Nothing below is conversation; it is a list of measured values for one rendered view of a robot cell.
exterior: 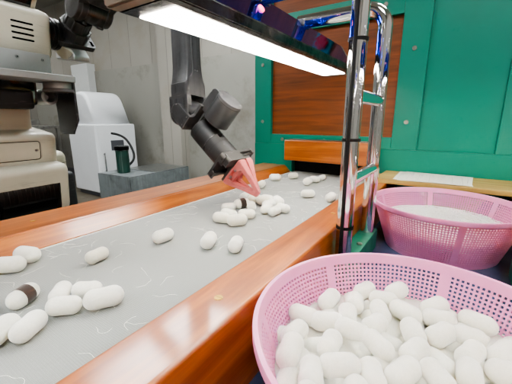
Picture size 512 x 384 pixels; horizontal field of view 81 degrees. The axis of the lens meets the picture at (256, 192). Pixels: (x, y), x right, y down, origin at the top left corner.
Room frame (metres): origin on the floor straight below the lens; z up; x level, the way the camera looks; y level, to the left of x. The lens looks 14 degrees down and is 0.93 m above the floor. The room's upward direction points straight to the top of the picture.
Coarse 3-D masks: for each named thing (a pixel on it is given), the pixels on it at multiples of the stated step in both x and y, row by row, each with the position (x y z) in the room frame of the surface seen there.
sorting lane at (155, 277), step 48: (240, 192) 0.78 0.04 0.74; (288, 192) 0.78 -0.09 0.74; (336, 192) 0.78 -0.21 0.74; (96, 240) 0.45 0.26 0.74; (144, 240) 0.45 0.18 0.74; (192, 240) 0.45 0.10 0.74; (0, 288) 0.31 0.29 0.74; (48, 288) 0.31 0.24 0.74; (144, 288) 0.31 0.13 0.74; (192, 288) 0.31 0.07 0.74; (48, 336) 0.23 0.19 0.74; (96, 336) 0.23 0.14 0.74
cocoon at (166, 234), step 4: (168, 228) 0.45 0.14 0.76; (156, 232) 0.43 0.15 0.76; (160, 232) 0.44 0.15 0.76; (164, 232) 0.44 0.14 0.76; (168, 232) 0.44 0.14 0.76; (172, 232) 0.45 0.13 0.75; (152, 236) 0.43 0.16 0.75; (156, 236) 0.43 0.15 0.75; (160, 236) 0.43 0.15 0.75; (164, 236) 0.44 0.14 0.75; (168, 236) 0.44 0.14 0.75; (172, 236) 0.45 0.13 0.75; (152, 240) 0.43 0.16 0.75; (156, 240) 0.43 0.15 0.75; (160, 240) 0.43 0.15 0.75; (164, 240) 0.44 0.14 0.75; (168, 240) 0.45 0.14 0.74
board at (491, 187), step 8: (384, 176) 0.81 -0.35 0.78; (392, 176) 0.81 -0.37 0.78; (400, 184) 0.75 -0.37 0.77; (408, 184) 0.74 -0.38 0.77; (416, 184) 0.73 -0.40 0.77; (424, 184) 0.72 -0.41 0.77; (432, 184) 0.71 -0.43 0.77; (440, 184) 0.70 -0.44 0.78; (448, 184) 0.70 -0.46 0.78; (472, 184) 0.70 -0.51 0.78; (480, 184) 0.70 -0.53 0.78; (488, 184) 0.70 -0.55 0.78; (496, 184) 0.70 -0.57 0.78; (504, 184) 0.70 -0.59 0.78; (472, 192) 0.67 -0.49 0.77; (480, 192) 0.66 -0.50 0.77; (488, 192) 0.65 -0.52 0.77; (496, 192) 0.64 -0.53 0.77; (504, 192) 0.64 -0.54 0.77
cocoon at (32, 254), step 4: (16, 248) 0.37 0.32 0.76; (20, 248) 0.37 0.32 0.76; (24, 248) 0.37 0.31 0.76; (28, 248) 0.37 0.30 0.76; (32, 248) 0.37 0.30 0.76; (36, 248) 0.38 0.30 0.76; (16, 252) 0.37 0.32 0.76; (20, 252) 0.37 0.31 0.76; (24, 252) 0.37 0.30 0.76; (28, 252) 0.37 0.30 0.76; (32, 252) 0.37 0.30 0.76; (36, 252) 0.37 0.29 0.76; (40, 252) 0.38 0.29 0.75; (24, 256) 0.37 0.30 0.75; (28, 256) 0.37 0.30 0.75; (32, 256) 0.37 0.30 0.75; (36, 256) 0.37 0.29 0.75; (40, 256) 0.38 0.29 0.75; (28, 260) 0.37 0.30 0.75; (32, 260) 0.37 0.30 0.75; (36, 260) 0.37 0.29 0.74
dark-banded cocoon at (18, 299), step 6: (30, 282) 0.29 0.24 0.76; (36, 288) 0.29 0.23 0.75; (12, 294) 0.27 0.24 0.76; (18, 294) 0.27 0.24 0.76; (24, 294) 0.27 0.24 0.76; (6, 300) 0.26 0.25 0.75; (12, 300) 0.26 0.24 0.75; (18, 300) 0.27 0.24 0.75; (24, 300) 0.27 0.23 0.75; (12, 306) 0.26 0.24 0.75; (18, 306) 0.27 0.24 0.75
